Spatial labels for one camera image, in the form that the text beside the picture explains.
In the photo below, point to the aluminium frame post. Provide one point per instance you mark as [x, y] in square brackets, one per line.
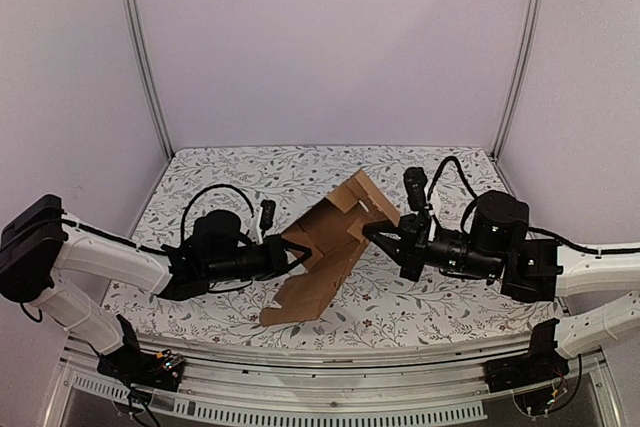
[518, 76]
[144, 66]

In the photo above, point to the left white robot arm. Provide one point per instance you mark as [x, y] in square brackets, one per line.
[44, 242]

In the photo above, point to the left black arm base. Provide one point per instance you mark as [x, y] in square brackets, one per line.
[131, 366]

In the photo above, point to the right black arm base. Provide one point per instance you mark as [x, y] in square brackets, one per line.
[540, 363]

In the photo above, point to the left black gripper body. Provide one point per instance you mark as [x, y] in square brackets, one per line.
[235, 269]

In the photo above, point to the left aluminium frame post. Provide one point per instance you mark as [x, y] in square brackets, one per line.
[144, 66]

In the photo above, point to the right aluminium frame post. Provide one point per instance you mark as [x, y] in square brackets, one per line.
[518, 76]

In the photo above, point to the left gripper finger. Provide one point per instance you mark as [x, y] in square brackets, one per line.
[290, 266]
[296, 249]

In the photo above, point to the aluminium front rail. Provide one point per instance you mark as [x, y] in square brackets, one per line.
[439, 385]

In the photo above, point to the brown cardboard paper box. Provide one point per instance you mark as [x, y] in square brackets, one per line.
[332, 229]

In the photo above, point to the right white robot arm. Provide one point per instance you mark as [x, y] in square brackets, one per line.
[531, 265]

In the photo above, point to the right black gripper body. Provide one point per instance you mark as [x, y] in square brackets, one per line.
[413, 248]

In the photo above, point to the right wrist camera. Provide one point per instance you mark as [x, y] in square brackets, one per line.
[415, 183]

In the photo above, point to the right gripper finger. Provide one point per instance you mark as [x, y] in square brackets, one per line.
[390, 246]
[380, 228]

